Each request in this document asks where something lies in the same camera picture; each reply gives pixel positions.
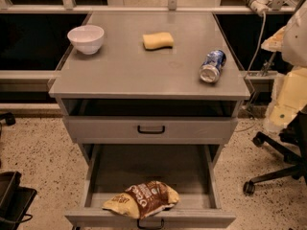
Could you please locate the blue soda can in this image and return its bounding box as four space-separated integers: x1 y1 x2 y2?
199 50 226 83

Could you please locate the closed grey top drawer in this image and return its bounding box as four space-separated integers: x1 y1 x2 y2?
63 116 238 145

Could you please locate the brown yellow chip bag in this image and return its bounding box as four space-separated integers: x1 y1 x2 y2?
103 181 180 219

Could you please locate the grey drawer cabinet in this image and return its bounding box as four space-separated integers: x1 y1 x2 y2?
50 11 249 160

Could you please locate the black top drawer handle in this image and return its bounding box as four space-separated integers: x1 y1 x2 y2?
137 126 166 135

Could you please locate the black middle drawer handle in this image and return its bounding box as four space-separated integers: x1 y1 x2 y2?
136 219 164 230

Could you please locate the black bin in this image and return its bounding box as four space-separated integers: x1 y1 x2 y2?
0 172 37 230

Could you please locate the black drawer handle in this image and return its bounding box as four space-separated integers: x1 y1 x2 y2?
136 219 164 230
137 126 166 135

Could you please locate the white power cable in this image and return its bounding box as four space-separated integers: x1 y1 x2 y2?
244 11 268 79

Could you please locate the white bowl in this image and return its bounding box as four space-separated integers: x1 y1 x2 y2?
67 25 105 55

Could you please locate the yellow sponge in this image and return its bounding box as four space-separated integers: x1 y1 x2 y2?
143 32 174 50

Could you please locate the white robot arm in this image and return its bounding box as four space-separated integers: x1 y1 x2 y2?
261 1 307 127

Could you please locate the open grey middle drawer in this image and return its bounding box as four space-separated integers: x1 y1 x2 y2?
65 145 236 229

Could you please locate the white power strip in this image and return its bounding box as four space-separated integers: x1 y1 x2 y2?
243 0 271 16

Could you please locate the black office chair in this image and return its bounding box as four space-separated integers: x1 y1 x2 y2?
242 104 307 196

